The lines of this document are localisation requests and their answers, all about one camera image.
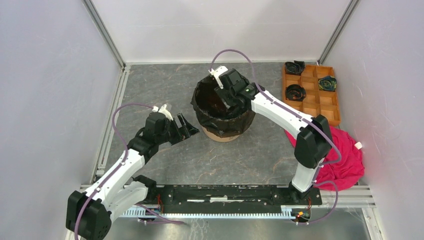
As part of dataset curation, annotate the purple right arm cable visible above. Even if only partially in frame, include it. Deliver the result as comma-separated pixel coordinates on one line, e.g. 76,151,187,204
209,48,343,226

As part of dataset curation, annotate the orange compartment tray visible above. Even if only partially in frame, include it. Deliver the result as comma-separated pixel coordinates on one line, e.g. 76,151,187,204
282,64,342,127

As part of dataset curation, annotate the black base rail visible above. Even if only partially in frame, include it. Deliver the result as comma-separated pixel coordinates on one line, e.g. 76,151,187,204
140,184,323,215

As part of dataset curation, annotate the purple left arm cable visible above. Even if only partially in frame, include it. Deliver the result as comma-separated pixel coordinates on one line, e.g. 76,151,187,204
73,102,186,240

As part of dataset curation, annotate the black plastic trash bag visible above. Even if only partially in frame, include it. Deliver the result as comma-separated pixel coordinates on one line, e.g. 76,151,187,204
190,76,256,143

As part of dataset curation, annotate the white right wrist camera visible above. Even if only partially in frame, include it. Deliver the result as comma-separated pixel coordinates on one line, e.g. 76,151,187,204
208,65,228,89

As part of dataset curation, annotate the red cloth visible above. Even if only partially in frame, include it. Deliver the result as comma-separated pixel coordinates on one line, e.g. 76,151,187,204
291,126,365,193

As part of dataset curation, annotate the rolled trash bag middle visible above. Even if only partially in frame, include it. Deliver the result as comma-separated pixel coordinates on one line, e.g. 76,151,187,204
285,84,307,102

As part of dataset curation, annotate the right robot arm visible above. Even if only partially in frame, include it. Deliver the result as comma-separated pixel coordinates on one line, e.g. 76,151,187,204
190,66,334,204

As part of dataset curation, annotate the rolled trash bag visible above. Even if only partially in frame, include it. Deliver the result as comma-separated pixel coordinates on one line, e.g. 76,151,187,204
285,84,307,102
284,60,306,76
318,75,337,92

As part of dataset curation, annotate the orange plastic trash bin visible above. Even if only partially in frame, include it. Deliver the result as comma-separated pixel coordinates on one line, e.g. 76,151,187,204
201,125,242,143

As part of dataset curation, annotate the white comb cable strip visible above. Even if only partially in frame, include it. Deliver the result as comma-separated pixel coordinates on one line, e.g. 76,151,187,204
120,206,295,220

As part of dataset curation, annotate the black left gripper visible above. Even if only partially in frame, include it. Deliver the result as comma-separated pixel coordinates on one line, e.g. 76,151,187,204
156,113,199,146

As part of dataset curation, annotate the rolled trash bag right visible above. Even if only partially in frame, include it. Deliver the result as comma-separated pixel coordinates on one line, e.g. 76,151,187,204
318,75,337,92

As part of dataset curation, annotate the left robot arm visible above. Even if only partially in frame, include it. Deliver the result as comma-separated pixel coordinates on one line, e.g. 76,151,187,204
65,111,199,240

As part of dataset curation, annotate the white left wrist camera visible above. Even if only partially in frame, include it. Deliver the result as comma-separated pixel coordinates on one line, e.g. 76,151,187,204
152,103,174,121

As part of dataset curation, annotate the rolled trash bag top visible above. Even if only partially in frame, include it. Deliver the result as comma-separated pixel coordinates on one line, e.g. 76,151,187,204
284,60,306,76

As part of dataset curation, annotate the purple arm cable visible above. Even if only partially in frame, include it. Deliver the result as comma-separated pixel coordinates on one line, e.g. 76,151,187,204
73,102,186,240
209,48,343,226

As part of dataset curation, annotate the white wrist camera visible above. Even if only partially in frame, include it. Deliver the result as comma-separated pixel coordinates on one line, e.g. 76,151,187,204
152,103,174,121
208,65,228,89

